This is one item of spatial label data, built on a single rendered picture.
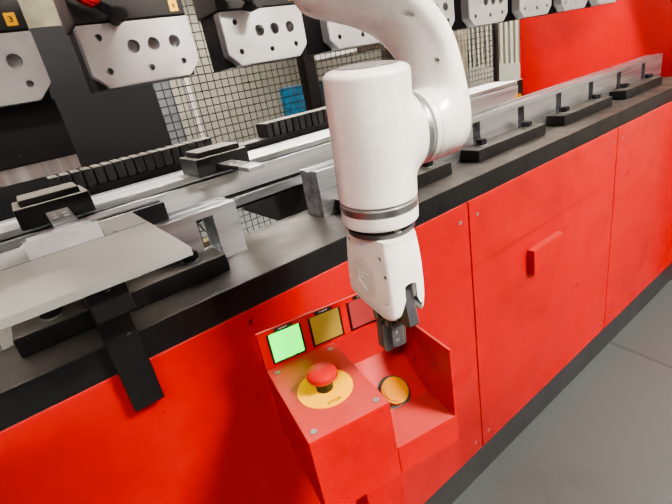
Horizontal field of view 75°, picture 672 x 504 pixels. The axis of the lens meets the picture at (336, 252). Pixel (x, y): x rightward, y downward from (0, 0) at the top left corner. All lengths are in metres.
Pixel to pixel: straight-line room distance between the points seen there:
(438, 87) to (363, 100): 0.10
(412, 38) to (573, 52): 1.97
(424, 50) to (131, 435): 0.61
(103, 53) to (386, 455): 0.64
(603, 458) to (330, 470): 1.12
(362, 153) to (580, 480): 1.25
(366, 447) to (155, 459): 0.33
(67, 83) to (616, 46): 2.05
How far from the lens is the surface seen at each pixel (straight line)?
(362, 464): 0.58
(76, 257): 0.59
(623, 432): 1.66
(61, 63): 1.25
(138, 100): 1.27
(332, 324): 0.64
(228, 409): 0.76
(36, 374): 0.65
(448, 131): 0.47
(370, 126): 0.41
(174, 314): 0.66
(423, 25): 0.48
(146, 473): 0.76
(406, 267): 0.47
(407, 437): 0.61
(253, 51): 0.79
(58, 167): 0.74
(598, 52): 2.39
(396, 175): 0.43
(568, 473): 1.52
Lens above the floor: 1.15
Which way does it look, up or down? 23 degrees down
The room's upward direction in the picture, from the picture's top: 11 degrees counter-clockwise
